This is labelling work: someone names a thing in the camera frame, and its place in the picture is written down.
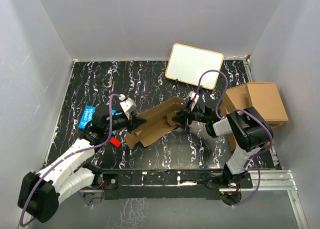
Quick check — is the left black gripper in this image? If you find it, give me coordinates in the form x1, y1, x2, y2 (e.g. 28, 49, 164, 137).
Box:
104, 111, 148, 134

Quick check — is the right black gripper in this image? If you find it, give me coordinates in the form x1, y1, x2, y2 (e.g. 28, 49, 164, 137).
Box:
172, 101, 211, 126

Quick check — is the blue treehouse book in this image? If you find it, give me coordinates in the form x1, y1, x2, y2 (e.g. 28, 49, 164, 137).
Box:
78, 105, 110, 134

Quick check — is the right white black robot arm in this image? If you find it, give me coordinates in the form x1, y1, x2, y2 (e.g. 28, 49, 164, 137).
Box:
172, 106, 273, 188

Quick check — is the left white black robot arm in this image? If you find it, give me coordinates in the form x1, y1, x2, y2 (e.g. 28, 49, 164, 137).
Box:
17, 108, 147, 223

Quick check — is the flat brown cardboard box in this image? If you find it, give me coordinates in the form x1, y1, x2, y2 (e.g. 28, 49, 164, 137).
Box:
221, 85, 285, 152

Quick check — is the closed brown cardboard box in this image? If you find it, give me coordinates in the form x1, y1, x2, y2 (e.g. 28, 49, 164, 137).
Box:
245, 82, 289, 125

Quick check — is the small red block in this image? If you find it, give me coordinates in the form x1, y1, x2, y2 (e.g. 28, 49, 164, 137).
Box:
109, 137, 122, 148

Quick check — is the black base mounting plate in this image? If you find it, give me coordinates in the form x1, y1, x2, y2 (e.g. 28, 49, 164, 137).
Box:
81, 169, 253, 201

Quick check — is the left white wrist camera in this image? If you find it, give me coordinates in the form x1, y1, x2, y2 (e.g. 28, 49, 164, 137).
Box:
119, 94, 137, 120

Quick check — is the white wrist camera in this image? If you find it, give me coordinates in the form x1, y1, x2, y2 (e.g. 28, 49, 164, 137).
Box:
119, 94, 137, 120
187, 91, 199, 107

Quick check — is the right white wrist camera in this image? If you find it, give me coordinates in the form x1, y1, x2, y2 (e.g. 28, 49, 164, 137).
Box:
187, 91, 199, 107

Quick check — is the whiteboard with wooden frame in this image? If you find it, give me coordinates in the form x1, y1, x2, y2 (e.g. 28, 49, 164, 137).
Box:
165, 43, 224, 90

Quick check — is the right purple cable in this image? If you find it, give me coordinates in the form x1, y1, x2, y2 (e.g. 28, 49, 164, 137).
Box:
196, 69, 275, 206

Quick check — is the purple cable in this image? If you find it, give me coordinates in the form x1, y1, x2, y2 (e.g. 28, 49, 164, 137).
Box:
196, 69, 275, 206
19, 93, 126, 227

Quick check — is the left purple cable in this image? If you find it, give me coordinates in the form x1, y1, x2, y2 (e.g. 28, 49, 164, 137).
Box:
19, 93, 126, 227

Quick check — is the aluminium frame rail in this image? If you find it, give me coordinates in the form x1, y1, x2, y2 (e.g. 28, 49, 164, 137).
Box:
17, 170, 310, 229

